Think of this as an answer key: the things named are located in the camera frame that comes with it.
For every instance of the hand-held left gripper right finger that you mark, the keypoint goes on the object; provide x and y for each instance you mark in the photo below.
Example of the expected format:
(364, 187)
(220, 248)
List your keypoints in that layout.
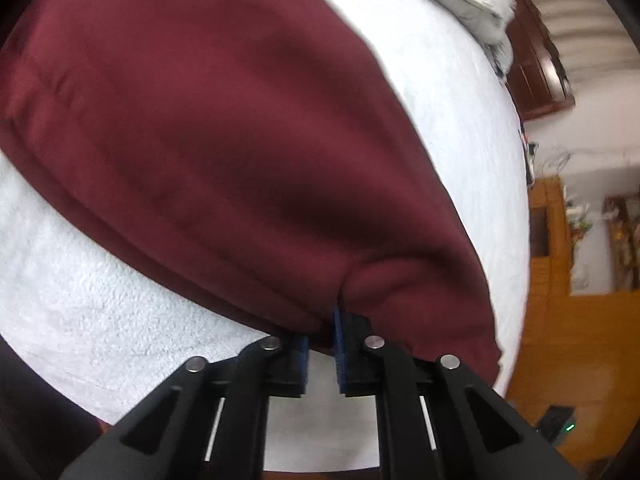
(340, 350)

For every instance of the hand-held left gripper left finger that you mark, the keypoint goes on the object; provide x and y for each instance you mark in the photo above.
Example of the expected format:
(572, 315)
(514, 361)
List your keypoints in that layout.
(300, 360)

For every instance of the maroon pants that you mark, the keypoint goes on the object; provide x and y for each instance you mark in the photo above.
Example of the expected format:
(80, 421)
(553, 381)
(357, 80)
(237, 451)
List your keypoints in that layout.
(210, 150)

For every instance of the white fleece blanket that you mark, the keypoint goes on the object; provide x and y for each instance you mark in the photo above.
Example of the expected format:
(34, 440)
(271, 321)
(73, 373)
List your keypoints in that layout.
(100, 320)

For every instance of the orange wooden cabinet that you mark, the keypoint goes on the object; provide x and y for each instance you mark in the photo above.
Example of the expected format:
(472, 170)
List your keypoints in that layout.
(560, 340)

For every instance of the black box with green light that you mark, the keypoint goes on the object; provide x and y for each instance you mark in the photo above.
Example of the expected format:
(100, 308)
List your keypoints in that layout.
(556, 422)

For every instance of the dark wooden headboard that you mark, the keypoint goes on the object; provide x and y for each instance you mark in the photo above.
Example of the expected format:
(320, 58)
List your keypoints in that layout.
(537, 60)

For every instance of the grey quilt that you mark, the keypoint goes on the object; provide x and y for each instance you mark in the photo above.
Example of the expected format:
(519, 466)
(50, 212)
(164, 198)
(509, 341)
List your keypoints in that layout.
(465, 0)

